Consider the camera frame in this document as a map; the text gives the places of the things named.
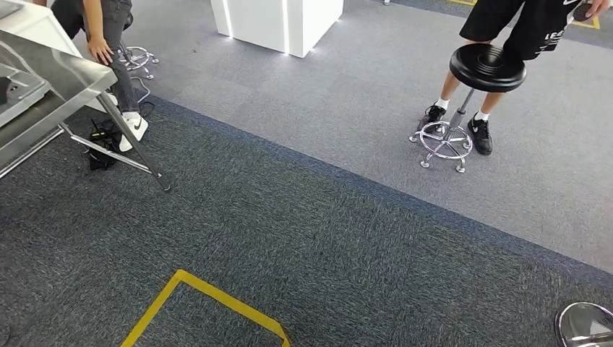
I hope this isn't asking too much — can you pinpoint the black handheld device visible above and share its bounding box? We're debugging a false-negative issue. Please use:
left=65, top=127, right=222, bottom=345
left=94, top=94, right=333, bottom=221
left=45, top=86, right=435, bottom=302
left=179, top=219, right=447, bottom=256
left=572, top=2, right=595, bottom=23

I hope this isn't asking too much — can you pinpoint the chrome stanchion post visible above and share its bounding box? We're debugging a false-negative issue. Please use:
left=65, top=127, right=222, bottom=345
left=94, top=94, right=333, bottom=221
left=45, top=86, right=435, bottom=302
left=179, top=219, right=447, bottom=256
left=554, top=301, right=613, bottom=347

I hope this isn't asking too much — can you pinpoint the person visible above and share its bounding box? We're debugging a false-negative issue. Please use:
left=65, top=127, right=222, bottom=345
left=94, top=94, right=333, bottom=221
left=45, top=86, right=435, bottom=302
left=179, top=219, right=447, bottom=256
left=415, top=0, right=613, bottom=157
left=32, top=0, right=150, bottom=153

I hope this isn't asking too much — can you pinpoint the grey floor cable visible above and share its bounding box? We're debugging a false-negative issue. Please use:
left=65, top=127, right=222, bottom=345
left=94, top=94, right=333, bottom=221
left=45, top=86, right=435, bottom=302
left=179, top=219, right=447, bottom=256
left=130, top=76, right=153, bottom=104

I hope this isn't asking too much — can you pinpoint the white lit display pedestal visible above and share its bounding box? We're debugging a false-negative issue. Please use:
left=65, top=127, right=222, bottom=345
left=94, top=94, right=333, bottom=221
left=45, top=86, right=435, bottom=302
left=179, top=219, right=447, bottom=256
left=210, top=0, right=345, bottom=59

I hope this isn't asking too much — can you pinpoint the chrome base stool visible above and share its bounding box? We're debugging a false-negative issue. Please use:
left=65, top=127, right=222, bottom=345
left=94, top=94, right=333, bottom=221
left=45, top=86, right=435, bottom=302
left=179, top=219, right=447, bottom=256
left=117, top=12, right=160, bottom=81

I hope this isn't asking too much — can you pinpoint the stainless steel workbench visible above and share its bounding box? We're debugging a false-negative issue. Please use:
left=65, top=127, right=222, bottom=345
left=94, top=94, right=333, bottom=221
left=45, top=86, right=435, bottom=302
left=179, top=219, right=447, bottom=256
left=0, top=28, right=172, bottom=192

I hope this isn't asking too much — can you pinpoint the black round stool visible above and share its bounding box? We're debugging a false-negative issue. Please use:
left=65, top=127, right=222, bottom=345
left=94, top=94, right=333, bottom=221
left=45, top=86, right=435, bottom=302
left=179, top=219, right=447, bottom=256
left=408, top=43, right=528, bottom=174

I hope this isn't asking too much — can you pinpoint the person's left hand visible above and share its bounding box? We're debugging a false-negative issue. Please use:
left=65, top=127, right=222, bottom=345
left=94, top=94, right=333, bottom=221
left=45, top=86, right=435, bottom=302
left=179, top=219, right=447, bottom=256
left=585, top=0, right=613, bottom=19
left=86, top=35, right=115, bottom=67

